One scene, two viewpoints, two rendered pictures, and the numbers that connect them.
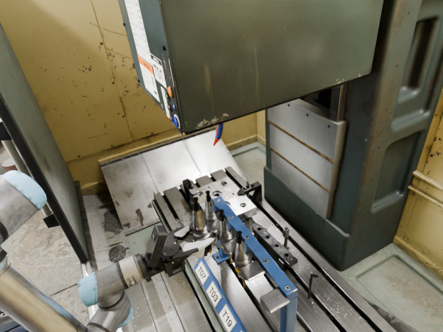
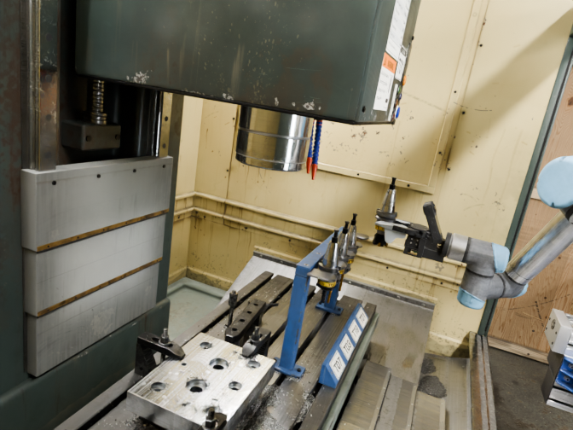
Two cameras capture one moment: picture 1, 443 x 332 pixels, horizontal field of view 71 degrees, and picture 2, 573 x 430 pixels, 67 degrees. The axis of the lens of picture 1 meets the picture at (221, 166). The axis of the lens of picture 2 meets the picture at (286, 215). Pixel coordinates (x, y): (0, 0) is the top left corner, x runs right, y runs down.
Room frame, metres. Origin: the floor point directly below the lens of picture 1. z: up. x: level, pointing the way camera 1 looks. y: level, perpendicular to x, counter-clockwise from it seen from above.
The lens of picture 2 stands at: (1.74, 0.72, 1.66)
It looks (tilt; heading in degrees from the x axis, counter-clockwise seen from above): 16 degrees down; 223
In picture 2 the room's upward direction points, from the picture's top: 9 degrees clockwise
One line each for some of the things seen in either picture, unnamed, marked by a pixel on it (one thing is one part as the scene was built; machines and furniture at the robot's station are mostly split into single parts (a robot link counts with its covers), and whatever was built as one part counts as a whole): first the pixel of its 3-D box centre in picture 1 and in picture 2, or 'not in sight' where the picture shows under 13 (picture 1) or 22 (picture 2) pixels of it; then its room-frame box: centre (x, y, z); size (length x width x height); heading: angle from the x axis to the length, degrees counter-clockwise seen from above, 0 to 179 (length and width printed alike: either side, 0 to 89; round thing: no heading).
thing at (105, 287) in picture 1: (103, 284); (484, 256); (0.52, 0.34, 1.31); 0.11 x 0.08 x 0.09; 113
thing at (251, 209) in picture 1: (221, 202); (207, 382); (1.18, 0.02, 0.96); 0.29 x 0.23 x 0.05; 23
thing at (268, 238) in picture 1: (272, 246); (245, 325); (0.89, -0.18, 0.93); 0.26 x 0.05 x 0.06; 28
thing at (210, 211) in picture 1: (209, 206); (332, 253); (0.83, 0.06, 1.26); 0.04 x 0.04 x 0.07
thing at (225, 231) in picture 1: (224, 225); (342, 243); (0.73, 0.01, 1.26); 0.04 x 0.04 x 0.07
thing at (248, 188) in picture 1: (249, 192); (160, 353); (1.22, -0.13, 0.97); 0.13 x 0.03 x 0.15; 113
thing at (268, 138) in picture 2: not in sight; (273, 136); (1.08, 0.02, 1.56); 0.16 x 0.16 x 0.12
